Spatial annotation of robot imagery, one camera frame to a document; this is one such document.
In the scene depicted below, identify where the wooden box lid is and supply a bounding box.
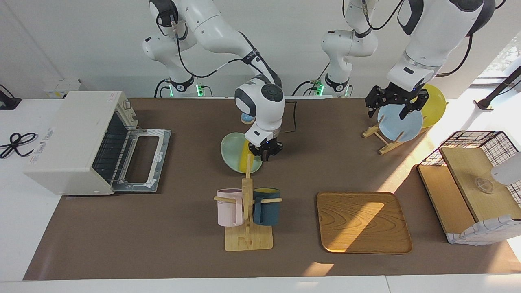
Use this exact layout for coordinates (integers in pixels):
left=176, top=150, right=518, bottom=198
left=440, top=146, right=521, bottom=222

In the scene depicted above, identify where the wooden serving tray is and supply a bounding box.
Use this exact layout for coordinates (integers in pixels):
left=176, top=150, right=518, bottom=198
left=316, top=192, right=413, bottom=254

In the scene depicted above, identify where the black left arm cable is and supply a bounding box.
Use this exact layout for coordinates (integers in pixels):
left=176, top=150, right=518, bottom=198
left=438, top=35, right=473, bottom=77

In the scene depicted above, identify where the left arm base cable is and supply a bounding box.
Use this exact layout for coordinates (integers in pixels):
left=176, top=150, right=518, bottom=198
left=292, top=61, right=331, bottom=96

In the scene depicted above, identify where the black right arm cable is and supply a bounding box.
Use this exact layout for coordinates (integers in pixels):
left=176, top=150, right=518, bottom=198
left=171, top=20, right=298, bottom=134

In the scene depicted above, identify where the coiled black cable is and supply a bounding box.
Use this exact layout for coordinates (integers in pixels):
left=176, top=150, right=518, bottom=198
left=0, top=132, right=38, bottom=159

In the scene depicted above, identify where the wooden mug rack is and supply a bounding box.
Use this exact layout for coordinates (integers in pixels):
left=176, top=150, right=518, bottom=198
left=214, top=154, right=282, bottom=252

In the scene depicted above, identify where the white socket box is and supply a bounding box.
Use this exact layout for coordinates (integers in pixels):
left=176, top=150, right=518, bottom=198
left=43, top=79, right=82, bottom=99

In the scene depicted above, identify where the black wire basket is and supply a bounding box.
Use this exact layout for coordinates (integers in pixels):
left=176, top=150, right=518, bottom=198
left=417, top=130, right=521, bottom=245

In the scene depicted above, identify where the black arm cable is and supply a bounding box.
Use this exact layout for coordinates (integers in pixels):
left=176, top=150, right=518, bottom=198
left=438, top=35, right=473, bottom=77
left=171, top=20, right=298, bottom=134

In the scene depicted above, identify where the window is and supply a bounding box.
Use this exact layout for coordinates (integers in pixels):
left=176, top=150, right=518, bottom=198
left=472, top=33, right=521, bottom=88

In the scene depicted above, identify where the small clear glass knob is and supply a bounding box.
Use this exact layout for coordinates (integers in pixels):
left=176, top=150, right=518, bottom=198
left=474, top=178, right=494, bottom=194

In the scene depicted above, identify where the flat wooden board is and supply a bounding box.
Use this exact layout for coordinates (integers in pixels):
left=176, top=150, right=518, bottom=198
left=418, top=165, right=477, bottom=234

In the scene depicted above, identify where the oven glass door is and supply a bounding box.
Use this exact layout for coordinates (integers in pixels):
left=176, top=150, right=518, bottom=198
left=111, top=127, right=172, bottom=193

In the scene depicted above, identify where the pink mug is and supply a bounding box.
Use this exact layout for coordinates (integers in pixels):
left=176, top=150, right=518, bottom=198
left=217, top=188, right=244, bottom=227

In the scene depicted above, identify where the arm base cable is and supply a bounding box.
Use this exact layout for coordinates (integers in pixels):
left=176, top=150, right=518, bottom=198
left=292, top=61, right=331, bottom=96
left=154, top=78, right=171, bottom=98

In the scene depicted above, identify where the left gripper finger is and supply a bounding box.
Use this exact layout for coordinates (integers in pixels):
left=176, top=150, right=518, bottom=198
left=365, top=87, right=388, bottom=118
left=399, top=90, right=430, bottom=120

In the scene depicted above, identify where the brown table mat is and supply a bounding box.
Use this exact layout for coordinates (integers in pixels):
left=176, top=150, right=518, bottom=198
left=23, top=98, right=521, bottom=280

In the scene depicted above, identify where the black desk device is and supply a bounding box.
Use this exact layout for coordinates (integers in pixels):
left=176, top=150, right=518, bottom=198
left=0, top=85, right=22, bottom=110

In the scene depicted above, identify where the light blue plate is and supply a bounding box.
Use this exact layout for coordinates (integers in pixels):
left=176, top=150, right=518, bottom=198
left=377, top=105, right=424, bottom=142

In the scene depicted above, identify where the white rounded device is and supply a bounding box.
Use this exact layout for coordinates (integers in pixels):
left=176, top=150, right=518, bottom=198
left=490, top=151, right=521, bottom=186

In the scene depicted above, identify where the white toaster oven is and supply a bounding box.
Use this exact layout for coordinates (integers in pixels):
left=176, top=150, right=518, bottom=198
left=24, top=90, right=139, bottom=196

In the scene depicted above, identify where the yellow plate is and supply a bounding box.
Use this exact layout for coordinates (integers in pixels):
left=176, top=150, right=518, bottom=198
left=415, top=84, right=447, bottom=129

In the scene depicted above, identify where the wooden plate rack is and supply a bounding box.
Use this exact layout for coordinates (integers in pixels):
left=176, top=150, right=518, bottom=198
left=362, top=104, right=448, bottom=155

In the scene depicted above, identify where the white checked cloth liner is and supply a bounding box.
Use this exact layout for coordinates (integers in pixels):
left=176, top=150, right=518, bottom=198
left=446, top=215, right=521, bottom=245

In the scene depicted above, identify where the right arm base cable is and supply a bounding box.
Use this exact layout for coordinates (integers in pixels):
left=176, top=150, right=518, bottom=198
left=154, top=78, right=171, bottom=98

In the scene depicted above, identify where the pale green plate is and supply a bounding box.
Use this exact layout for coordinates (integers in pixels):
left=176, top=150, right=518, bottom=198
left=221, top=132, right=263, bottom=174

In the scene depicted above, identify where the dark blue mug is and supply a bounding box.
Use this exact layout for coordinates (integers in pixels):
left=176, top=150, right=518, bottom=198
left=252, top=188, right=281, bottom=227

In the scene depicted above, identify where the black tripod stand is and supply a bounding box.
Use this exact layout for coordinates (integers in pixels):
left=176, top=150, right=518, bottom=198
left=474, top=65, right=521, bottom=110

